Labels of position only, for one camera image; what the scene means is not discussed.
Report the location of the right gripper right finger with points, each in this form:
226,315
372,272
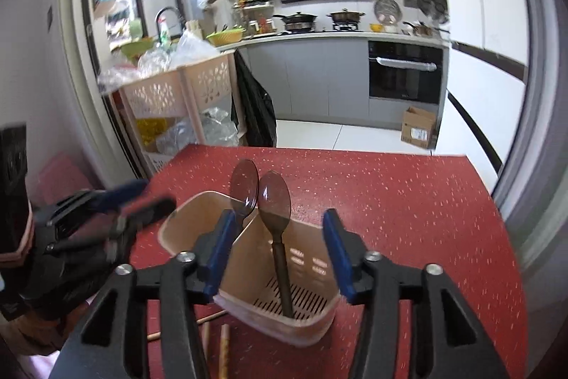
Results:
447,339

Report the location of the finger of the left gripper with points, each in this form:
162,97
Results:
150,213
112,200

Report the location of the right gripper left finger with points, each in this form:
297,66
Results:
110,341

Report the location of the wooden chopstick with print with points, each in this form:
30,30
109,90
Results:
219,314

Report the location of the kitchen faucet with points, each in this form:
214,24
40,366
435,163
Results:
164,30

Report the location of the brown translucent spoon left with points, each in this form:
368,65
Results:
244,189

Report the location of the brown translucent spoon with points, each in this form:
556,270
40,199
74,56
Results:
244,189
274,205

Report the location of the wooden chopstick on table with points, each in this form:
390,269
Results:
224,341

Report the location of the beige plastic storage rack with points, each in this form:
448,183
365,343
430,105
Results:
184,92

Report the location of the brown translucent spoon right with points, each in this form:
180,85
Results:
274,205

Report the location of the pink plastic utensil holder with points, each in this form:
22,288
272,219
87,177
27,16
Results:
249,289

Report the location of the black garment hanging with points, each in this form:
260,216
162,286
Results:
257,106

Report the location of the green basket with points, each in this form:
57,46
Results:
226,37

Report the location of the cardboard box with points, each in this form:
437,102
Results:
418,126

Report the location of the black cooking pot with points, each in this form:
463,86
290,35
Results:
298,22

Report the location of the brass lidded pot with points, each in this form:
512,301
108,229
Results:
346,20

